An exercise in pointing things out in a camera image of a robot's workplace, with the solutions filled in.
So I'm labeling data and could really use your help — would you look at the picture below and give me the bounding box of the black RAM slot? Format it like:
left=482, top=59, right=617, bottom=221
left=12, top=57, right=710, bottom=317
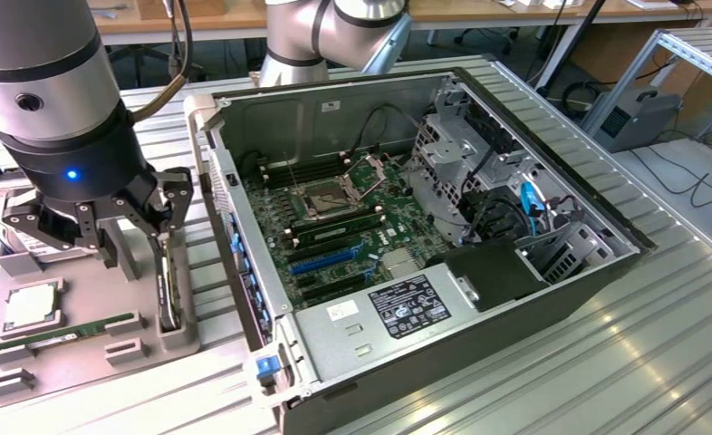
left=260, top=152, right=342, bottom=172
left=285, top=208, right=381, bottom=237
left=281, top=204, right=378, bottom=232
left=264, top=163, right=348, bottom=183
left=266, top=169, right=350, bottom=189
left=288, top=211, right=384, bottom=241
left=261, top=158, right=345, bottom=178

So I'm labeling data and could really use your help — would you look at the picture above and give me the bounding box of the silver CPU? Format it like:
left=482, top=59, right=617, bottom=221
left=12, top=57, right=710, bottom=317
left=2, top=285, right=60, bottom=332

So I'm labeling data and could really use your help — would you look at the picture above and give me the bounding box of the green motherboard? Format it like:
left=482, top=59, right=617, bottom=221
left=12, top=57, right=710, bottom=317
left=242, top=151, right=446, bottom=314

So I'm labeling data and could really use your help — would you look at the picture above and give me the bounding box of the office chair base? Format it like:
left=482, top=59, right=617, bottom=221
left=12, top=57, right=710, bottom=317
left=426, top=26, right=521, bottom=46
left=106, top=43, right=205, bottom=87

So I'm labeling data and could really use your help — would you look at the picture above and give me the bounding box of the open black PC case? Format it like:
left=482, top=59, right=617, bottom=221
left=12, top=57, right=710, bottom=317
left=182, top=65, right=658, bottom=435

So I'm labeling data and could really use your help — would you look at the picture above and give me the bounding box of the metal drive cage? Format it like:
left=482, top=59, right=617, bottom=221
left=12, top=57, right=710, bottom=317
left=408, top=74, right=574, bottom=246

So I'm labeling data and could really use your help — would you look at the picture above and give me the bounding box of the blue disk wire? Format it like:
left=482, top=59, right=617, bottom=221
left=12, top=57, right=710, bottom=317
left=518, top=179, right=544, bottom=237

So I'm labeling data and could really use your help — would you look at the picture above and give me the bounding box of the green graphics card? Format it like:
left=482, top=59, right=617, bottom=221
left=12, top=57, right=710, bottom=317
left=149, top=228, right=186, bottom=331

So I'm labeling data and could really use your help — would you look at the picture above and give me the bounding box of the CPU socket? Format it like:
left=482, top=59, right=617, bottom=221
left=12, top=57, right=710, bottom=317
left=293, top=178, right=364, bottom=222

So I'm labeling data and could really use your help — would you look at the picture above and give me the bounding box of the silver power supply unit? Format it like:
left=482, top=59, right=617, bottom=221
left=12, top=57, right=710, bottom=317
left=290, top=263, right=484, bottom=384

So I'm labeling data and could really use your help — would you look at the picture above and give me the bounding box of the aluminium slat table frame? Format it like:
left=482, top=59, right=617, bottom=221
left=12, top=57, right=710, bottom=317
left=596, top=24, right=712, bottom=140

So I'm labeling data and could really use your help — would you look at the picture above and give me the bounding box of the black floor cable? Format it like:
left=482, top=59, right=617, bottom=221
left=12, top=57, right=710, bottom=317
left=629, top=144, right=712, bottom=209

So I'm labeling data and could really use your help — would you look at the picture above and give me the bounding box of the grey parts rack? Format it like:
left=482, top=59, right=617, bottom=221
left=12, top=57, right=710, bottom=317
left=0, top=217, right=202, bottom=402

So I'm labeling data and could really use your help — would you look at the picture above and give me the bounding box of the thin hanging cable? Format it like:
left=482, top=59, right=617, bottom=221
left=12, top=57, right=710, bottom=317
left=161, top=0, right=180, bottom=63

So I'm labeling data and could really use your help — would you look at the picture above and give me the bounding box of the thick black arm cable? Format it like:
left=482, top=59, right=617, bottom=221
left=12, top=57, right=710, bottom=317
left=128, top=0, right=192, bottom=122

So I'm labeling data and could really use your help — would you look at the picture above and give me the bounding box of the thin metal locking lever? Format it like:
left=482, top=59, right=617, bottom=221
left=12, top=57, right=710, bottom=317
left=282, top=151, right=302, bottom=196

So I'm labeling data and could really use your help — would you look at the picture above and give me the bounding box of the open metal socket cover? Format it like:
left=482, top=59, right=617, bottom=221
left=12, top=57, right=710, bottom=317
left=341, top=154, right=388, bottom=200

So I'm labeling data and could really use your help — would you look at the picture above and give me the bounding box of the silver chipset heatsink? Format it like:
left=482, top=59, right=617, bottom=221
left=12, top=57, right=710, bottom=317
left=381, top=251, right=424, bottom=278

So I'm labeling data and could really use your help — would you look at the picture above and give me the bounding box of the black plastic shroud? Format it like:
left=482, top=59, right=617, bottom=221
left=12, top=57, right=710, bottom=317
left=424, top=238, right=553, bottom=314

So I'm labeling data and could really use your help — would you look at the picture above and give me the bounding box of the black pole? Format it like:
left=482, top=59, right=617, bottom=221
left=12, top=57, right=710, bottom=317
left=536, top=0, right=609, bottom=92

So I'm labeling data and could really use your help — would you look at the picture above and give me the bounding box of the grey machine box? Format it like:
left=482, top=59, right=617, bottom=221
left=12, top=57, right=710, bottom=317
left=582, top=88, right=684, bottom=154

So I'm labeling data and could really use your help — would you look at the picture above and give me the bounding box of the blue case latch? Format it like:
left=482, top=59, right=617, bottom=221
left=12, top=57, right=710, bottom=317
left=254, top=356, right=281, bottom=387

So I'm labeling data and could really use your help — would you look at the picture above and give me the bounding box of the looped black wire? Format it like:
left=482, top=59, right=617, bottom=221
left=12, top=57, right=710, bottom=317
left=352, top=103, right=421, bottom=158

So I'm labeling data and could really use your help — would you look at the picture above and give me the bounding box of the blue expansion slot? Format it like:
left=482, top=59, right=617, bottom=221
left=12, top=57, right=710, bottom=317
left=290, top=250, right=361, bottom=277

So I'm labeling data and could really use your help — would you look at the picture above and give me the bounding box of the green RAM stick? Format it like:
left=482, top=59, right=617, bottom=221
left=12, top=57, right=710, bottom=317
left=292, top=212, right=388, bottom=249
left=0, top=312, right=136, bottom=353

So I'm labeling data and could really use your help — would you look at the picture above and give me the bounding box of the perforated metal disk bay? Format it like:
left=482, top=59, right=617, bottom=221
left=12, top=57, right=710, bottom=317
left=514, top=220, right=626, bottom=285

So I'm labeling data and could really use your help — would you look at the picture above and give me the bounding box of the long black expansion slot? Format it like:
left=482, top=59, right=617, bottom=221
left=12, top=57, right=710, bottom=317
left=285, top=241, right=356, bottom=265
left=304, top=281, right=373, bottom=306
left=297, top=271, right=364, bottom=296

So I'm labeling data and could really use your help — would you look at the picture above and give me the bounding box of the black power wire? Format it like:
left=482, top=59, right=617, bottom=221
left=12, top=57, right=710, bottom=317
left=460, top=179, right=536, bottom=244

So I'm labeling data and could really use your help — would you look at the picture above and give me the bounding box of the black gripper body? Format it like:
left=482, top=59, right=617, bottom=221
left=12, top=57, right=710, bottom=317
left=0, top=107, right=162, bottom=206

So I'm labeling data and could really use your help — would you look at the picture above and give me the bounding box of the wooden desk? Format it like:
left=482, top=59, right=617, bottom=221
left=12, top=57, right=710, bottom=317
left=94, top=8, right=272, bottom=46
left=408, top=0, right=712, bottom=90

